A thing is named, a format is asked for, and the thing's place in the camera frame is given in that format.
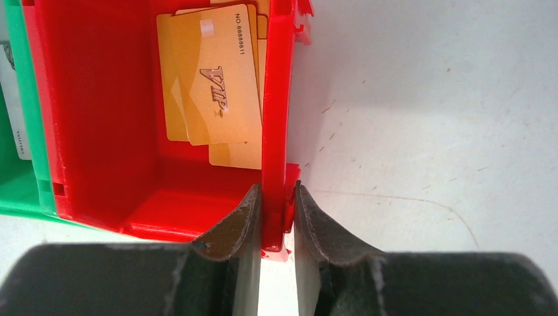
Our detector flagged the red storage bin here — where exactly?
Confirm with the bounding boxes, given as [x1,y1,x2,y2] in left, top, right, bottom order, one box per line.
[14,1,314,261]

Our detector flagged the silver cards in green bin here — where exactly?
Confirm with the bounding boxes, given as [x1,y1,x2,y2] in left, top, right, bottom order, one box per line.
[1,41,31,161]

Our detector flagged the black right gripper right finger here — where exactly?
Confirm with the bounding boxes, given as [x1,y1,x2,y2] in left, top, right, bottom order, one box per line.
[294,183,557,315]

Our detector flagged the orange cards in red bin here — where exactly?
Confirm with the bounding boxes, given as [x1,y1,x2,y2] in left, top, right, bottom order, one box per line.
[156,1,266,170]

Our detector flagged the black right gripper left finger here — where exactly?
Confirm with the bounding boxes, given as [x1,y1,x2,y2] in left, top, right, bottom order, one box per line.
[1,184,262,315]

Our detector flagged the green storage bin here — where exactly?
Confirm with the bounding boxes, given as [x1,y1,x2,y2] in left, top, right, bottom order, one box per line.
[1,1,63,223]

